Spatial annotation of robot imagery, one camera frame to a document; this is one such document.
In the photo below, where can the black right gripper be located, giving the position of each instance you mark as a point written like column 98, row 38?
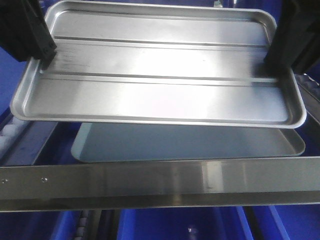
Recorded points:
column 296, row 42

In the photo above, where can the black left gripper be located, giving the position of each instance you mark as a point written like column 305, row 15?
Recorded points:
column 24, row 33

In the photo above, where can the small silver ribbed tray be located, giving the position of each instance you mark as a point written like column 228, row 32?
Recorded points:
column 158, row 64

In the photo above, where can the large grey-green tray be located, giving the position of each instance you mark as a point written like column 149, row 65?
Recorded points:
column 121, row 142

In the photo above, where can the steel front shelf beam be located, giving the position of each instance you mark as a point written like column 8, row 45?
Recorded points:
column 157, row 184

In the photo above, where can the blue bin below beam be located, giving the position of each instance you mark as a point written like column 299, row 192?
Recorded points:
column 185, row 223

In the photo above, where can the right steel divider rail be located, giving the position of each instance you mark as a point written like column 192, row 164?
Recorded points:
column 310, row 91

